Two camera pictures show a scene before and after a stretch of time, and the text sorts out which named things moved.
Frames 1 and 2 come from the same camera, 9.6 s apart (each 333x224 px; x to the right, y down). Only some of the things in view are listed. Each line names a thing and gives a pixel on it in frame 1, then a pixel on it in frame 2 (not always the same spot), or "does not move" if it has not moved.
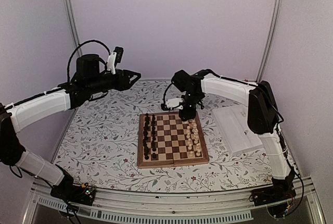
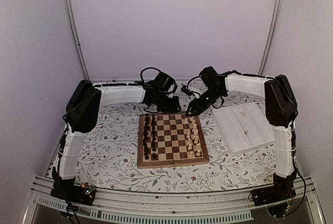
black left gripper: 124,84 to 174,108
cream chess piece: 194,124 does not move
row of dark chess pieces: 145,135 does not move
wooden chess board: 166,140 does not move
